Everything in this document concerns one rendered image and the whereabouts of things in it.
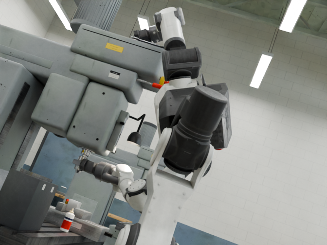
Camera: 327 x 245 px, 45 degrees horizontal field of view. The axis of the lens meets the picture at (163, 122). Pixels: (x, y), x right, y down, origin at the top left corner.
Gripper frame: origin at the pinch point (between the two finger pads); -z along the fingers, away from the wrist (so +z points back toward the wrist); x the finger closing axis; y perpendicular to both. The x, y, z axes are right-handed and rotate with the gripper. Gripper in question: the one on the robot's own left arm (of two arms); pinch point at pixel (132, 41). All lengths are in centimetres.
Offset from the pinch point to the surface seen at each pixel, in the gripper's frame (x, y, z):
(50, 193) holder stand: -33, -82, -31
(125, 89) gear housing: -7.7, -31.5, -4.4
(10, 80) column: -33, -24, -50
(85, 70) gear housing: -14.8, -18.8, -21.1
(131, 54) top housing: -10.8, -15.2, 2.2
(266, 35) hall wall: 646, 389, 110
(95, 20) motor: -13.6, 9.8, -13.8
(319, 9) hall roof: 578, 367, 219
